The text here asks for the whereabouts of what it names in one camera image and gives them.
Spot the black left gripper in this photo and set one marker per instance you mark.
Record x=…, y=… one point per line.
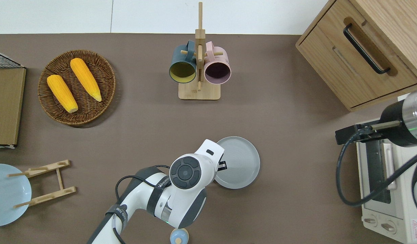
x=220, y=158

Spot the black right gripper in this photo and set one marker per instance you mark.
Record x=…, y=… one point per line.
x=349, y=135

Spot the gray ceramic plate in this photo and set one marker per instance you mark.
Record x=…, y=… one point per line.
x=240, y=166

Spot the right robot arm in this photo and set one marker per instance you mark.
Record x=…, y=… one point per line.
x=406, y=115

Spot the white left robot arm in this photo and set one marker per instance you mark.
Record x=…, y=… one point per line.
x=184, y=183

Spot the light blue plate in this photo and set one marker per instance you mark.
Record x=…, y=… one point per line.
x=6, y=196

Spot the wooden mug tree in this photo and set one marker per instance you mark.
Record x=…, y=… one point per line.
x=199, y=90

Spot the blue dome bell wooden base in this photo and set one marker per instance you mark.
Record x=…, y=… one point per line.
x=179, y=236

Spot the white toaster oven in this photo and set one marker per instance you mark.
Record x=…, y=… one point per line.
x=398, y=210

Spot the pink mug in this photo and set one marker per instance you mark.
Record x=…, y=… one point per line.
x=218, y=66

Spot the teal mug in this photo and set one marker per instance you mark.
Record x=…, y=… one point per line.
x=183, y=64

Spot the wooden cabinet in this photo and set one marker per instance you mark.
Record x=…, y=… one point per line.
x=391, y=30

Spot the round wicker basket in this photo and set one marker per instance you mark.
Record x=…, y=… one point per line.
x=90, y=108

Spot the wooden dish rack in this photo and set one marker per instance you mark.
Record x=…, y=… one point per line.
x=59, y=178

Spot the long yellow corn cob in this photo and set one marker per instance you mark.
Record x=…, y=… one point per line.
x=84, y=78

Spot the short yellow corn cob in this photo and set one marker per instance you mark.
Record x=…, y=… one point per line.
x=62, y=93

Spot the wooden board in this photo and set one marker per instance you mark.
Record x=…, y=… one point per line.
x=5, y=105

